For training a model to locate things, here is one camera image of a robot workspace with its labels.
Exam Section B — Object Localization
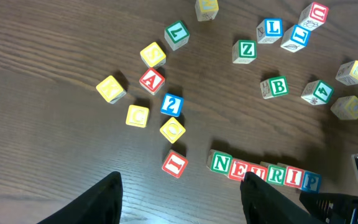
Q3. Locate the red A block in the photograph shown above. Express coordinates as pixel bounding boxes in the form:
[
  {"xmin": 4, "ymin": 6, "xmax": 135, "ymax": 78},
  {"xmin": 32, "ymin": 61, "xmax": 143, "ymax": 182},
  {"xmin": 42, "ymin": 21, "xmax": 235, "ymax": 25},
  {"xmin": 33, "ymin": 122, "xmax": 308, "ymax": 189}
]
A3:
[{"xmin": 139, "ymin": 68, "xmax": 165, "ymax": 95}]

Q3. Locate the green 4 block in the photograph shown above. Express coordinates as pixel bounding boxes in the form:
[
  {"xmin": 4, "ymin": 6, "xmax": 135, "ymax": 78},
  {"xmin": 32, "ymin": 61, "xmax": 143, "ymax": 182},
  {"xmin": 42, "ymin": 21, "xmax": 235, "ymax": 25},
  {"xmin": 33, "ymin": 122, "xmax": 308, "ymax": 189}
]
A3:
[{"xmin": 301, "ymin": 80, "xmax": 334, "ymax": 105}]

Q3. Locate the yellow o block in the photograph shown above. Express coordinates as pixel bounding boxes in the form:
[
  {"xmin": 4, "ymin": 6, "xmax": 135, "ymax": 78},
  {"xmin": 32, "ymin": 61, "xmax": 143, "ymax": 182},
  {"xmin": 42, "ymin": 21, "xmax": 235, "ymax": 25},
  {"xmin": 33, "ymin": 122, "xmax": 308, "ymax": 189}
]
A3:
[
  {"xmin": 160, "ymin": 117, "xmax": 186, "ymax": 144},
  {"xmin": 331, "ymin": 96, "xmax": 358, "ymax": 120}
]

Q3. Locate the red u block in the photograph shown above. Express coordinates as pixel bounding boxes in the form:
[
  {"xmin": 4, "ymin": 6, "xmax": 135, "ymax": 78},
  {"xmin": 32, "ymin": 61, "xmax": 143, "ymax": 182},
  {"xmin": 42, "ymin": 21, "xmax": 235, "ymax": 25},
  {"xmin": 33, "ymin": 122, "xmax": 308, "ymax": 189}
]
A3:
[
  {"xmin": 249, "ymin": 163, "xmax": 268, "ymax": 181},
  {"xmin": 298, "ymin": 2, "xmax": 329, "ymax": 31}
]

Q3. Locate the yellow block far left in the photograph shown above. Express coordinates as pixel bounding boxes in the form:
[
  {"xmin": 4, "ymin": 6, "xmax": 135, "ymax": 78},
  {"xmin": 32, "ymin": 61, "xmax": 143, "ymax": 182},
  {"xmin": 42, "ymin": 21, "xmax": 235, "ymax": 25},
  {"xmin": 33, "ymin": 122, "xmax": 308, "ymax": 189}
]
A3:
[{"xmin": 96, "ymin": 75, "xmax": 127, "ymax": 104}]

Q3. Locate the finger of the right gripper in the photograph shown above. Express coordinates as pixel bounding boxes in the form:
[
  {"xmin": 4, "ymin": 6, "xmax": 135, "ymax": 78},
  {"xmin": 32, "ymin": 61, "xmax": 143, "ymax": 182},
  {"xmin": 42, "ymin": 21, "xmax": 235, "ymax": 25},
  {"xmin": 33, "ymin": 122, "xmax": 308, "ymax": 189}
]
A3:
[{"xmin": 300, "ymin": 192, "xmax": 358, "ymax": 224}]

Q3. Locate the green Z block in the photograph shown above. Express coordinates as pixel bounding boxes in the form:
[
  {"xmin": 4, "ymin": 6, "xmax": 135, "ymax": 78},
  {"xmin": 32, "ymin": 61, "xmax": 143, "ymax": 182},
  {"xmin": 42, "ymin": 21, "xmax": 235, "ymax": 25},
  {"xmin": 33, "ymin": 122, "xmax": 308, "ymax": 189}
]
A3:
[{"xmin": 232, "ymin": 40, "xmax": 257, "ymax": 64}]

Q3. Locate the green N block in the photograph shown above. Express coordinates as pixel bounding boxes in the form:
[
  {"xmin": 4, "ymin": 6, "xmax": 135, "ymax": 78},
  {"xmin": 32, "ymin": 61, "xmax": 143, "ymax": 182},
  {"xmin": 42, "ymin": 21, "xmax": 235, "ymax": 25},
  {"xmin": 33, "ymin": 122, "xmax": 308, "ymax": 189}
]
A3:
[{"xmin": 206, "ymin": 149, "xmax": 232, "ymax": 175}]

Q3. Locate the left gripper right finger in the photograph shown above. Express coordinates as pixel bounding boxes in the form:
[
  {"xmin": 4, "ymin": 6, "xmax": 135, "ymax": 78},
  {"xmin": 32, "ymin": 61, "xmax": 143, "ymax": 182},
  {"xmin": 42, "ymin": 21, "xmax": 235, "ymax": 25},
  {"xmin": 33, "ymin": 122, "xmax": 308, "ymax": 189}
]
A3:
[{"xmin": 240, "ymin": 172, "xmax": 321, "ymax": 224}]

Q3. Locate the yellow block lower left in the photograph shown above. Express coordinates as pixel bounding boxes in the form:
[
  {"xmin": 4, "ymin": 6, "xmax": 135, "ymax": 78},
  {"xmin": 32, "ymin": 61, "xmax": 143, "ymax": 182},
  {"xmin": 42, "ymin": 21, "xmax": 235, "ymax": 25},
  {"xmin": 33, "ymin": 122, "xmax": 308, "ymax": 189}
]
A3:
[{"xmin": 126, "ymin": 105, "xmax": 149, "ymax": 128}]

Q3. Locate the green R block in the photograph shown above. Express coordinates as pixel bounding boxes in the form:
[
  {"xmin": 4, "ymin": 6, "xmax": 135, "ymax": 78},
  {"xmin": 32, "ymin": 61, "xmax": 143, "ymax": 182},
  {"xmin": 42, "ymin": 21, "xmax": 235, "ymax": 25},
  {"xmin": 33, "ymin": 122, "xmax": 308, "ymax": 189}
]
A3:
[{"xmin": 260, "ymin": 162, "xmax": 287, "ymax": 185}]

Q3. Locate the red E block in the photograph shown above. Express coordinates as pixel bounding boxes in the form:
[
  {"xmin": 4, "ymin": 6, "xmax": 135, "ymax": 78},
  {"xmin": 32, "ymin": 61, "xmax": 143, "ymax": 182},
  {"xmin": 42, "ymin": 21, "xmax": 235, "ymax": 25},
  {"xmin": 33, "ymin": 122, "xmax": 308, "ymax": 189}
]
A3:
[{"xmin": 227, "ymin": 158, "xmax": 250, "ymax": 182}]

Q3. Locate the blue l block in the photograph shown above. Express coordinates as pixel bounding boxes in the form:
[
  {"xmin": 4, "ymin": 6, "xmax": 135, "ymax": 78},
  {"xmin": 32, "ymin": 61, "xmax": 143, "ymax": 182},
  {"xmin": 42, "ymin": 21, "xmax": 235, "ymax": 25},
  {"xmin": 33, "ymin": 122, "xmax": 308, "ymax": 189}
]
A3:
[
  {"xmin": 280, "ymin": 24, "xmax": 311, "ymax": 53},
  {"xmin": 256, "ymin": 18, "xmax": 283, "ymax": 44}
]

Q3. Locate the yellow S block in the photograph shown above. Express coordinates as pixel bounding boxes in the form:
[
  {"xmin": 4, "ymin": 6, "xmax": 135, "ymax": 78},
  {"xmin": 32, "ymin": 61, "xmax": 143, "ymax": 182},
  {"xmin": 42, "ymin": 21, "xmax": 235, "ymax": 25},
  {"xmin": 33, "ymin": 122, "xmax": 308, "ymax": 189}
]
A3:
[{"xmin": 335, "ymin": 60, "xmax": 358, "ymax": 86}]

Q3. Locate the red i block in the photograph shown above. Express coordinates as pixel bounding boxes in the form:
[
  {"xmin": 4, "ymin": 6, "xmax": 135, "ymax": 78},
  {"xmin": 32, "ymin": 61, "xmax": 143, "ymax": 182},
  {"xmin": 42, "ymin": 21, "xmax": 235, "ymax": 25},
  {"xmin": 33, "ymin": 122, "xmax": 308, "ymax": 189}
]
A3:
[
  {"xmin": 162, "ymin": 149, "xmax": 188, "ymax": 179},
  {"xmin": 277, "ymin": 163, "xmax": 305, "ymax": 189}
]

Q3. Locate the yellow O block left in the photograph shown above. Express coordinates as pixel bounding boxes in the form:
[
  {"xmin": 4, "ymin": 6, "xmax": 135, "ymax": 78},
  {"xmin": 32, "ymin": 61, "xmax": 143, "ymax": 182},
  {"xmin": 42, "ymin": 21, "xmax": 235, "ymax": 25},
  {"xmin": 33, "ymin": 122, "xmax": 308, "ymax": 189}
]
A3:
[{"xmin": 160, "ymin": 117, "xmax": 186, "ymax": 144}]

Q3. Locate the plain yellow block top left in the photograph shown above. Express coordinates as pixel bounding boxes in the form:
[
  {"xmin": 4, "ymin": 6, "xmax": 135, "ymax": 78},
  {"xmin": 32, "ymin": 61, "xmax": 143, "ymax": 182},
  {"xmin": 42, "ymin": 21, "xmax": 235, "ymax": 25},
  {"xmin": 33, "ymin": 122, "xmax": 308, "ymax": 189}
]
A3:
[{"xmin": 195, "ymin": 0, "xmax": 219, "ymax": 22}]

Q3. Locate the green L block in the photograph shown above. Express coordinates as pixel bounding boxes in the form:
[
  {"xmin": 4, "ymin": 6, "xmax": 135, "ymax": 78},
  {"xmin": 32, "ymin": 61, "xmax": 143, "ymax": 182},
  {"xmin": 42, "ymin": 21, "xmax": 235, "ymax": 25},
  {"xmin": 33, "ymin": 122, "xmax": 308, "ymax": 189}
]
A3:
[{"xmin": 164, "ymin": 20, "xmax": 190, "ymax": 51}]

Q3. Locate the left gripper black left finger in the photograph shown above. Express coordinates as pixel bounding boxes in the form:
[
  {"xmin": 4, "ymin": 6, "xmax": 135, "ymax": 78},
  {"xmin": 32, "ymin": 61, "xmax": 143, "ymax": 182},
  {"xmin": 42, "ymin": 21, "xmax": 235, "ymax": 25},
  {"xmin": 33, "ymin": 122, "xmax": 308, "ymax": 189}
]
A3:
[{"xmin": 39, "ymin": 171, "xmax": 123, "ymax": 224}]

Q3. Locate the blue P block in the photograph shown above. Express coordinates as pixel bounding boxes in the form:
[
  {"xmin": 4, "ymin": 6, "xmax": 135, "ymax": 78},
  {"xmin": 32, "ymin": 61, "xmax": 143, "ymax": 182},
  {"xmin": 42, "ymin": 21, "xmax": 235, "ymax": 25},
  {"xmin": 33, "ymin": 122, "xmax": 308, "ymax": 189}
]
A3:
[{"xmin": 300, "ymin": 170, "xmax": 322, "ymax": 193}]

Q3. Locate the green B block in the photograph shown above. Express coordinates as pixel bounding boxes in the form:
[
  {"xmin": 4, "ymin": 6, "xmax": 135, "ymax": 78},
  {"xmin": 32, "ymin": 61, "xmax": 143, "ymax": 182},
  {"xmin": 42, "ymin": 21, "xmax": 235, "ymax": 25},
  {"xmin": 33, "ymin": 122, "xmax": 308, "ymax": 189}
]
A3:
[{"xmin": 260, "ymin": 76, "xmax": 289, "ymax": 99}]

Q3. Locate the blue 2 block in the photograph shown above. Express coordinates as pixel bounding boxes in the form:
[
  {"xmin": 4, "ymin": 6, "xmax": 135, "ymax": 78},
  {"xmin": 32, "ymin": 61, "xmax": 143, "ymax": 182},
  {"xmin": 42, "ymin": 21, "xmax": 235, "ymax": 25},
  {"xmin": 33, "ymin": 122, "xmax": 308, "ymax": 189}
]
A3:
[{"xmin": 160, "ymin": 93, "xmax": 184, "ymax": 117}]

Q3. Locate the red U block top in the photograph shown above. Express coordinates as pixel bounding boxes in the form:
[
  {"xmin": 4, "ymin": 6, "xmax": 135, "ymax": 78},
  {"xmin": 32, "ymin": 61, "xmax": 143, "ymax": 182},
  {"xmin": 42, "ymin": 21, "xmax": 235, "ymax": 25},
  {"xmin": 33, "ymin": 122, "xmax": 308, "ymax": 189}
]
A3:
[{"xmin": 298, "ymin": 2, "xmax": 329, "ymax": 31}]

